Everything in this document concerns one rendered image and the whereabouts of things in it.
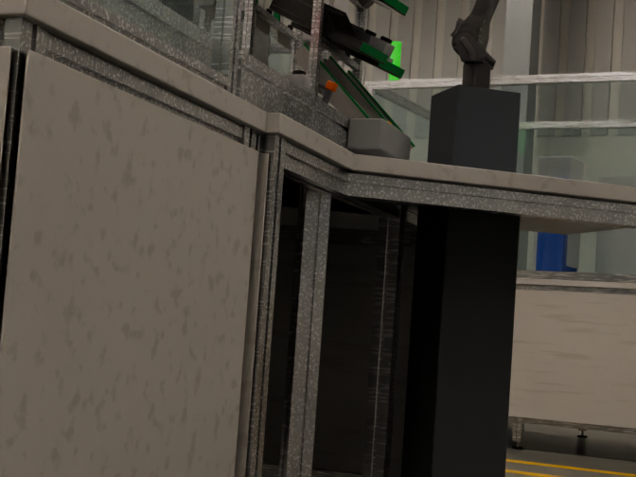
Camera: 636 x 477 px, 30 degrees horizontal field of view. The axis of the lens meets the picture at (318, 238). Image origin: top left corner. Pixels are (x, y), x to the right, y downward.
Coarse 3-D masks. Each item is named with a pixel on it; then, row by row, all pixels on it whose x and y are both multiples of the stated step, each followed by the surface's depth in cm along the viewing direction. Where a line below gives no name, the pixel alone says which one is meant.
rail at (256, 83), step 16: (240, 64) 179; (256, 64) 184; (240, 80) 178; (256, 80) 184; (272, 80) 190; (288, 80) 197; (240, 96) 178; (256, 96) 184; (272, 96) 190; (288, 96) 199; (304, 96) 204; (272, 112) 190; (288, 112) 197; (304, 112) 204; (320, 112) 213; (336, 112) 221; (320, 128) 213; (336, 128) 221
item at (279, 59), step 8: (240, 32) 371; (240, 40) 371; (272, 40) 396; (240, 48) 371; (272, 48) 396; (280, 48) 403; (272, 56) 396; (280, 56) 404; (288, 56) 410; (272, 64) 396; (280, 64) 404; (288, 64) 411; (280, 72) 404; (288, 72) 411
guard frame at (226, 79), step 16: (64, 0) 125; (80, 0) 127; (240, 0) 168; (96, 16) 131; (112, 16) 134; (224, 16) 166; (240, 16) 168; (128, 32) 138; (144, 32) 141; (224, 32) 166; (160, 48) 145; (176, 48) 149; (224, 48) 165; (192, 64) 154; (224, 64) 165; (208, 80) 159; (224, 80) 164
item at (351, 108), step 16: (304, 48) 278; (304, 64) 278; (320, 64) 275; (336, 64) 288; (320, 80) 275; (336, 80) 273; (352, 80) 285; (336, 96) 272; (352, 96) 285; (352, 112) 270; (368, 112) 282
